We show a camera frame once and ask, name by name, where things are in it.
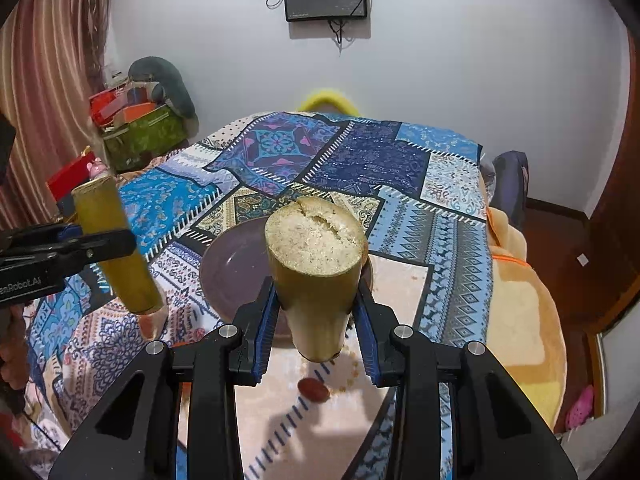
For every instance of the slim sugarcane piece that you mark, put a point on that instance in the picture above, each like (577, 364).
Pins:
(107, 210)

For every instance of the red-orange boxes pile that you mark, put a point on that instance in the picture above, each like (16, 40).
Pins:
(125, 105)

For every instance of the thick sugarcane piece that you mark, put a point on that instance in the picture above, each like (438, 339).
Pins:
(315, 280)

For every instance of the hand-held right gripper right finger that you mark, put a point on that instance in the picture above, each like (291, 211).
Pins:
(369, 342)

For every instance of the yellow-orange fleece blanket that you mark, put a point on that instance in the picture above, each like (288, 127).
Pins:
(520, 320)

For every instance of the yellow cushion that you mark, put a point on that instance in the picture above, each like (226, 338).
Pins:
(330, 100)

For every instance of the grey cloth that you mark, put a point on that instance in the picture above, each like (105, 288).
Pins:
(510, 185)

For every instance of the green patterned box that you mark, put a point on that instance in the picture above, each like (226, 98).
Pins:
(142, 137)

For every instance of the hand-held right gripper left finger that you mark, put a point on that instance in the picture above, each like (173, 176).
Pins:
(266, 332)

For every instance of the striped brown curtain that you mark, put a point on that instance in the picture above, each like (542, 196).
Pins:
(45, 75)

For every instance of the red box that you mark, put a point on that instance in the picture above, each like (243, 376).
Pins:
(70, 177)

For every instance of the purple-brown plate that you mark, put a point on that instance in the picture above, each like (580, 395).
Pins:
(235, 270)

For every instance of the pink toy figure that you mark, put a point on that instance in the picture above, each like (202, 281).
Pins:
(97, 167)

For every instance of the grey plush pillow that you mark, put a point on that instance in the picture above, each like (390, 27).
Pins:
(167, 85)

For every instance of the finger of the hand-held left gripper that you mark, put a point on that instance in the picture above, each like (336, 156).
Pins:
(71, 230)
(107, 247)

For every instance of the red jujube date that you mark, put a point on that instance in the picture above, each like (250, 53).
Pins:
(313, 389)

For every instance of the blue patchwork printed blanket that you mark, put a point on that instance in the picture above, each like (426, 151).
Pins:
(380, 175)

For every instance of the pink slipper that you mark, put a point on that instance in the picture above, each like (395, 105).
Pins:
(580, 405)

